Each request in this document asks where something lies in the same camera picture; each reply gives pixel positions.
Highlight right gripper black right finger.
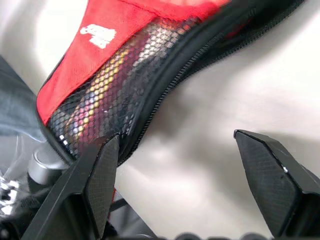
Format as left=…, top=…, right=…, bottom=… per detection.
left=233, top=128, right=320, bottom=238

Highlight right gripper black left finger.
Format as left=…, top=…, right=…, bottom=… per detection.
left=21, top=134, right=121, bottom=240

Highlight silver robot body joint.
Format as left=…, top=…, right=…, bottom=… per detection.
left=24, top=146, right=70, bottom=191

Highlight beige table cover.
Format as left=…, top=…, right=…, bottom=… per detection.
left=0, top=0, right=320, bottom=240

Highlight black red paddle case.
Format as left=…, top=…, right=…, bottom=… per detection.
left=35, top=0, right=309, bottom=168

